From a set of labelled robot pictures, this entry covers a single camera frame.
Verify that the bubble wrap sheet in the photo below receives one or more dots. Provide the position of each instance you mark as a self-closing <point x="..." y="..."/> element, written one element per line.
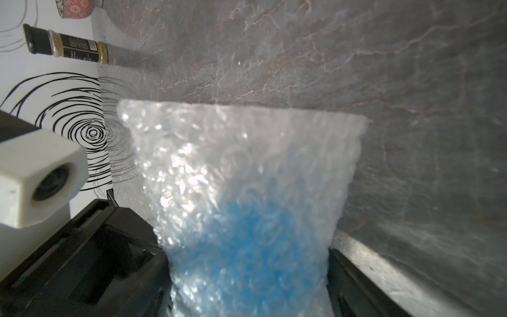
<point x="196" y="158"/>

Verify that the patterned small bowl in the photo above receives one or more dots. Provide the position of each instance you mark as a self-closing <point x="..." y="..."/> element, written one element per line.
<point x="77" y="9"/>

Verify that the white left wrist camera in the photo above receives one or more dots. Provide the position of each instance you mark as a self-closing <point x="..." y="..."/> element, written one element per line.
<point x="41" y="172"/>

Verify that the blue plastic wine glass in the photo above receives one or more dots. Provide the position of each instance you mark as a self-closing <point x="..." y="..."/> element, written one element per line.
<point x="252" y="260"/>

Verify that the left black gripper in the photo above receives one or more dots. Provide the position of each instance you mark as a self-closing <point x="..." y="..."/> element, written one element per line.
<point x="104" y="262"/>

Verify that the dark spice bottle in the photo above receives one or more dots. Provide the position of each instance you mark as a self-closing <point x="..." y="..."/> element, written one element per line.
<point x="48" y="42"/>

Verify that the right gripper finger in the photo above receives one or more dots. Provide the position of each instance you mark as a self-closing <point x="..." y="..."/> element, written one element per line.
<point x="354" y="294"/>

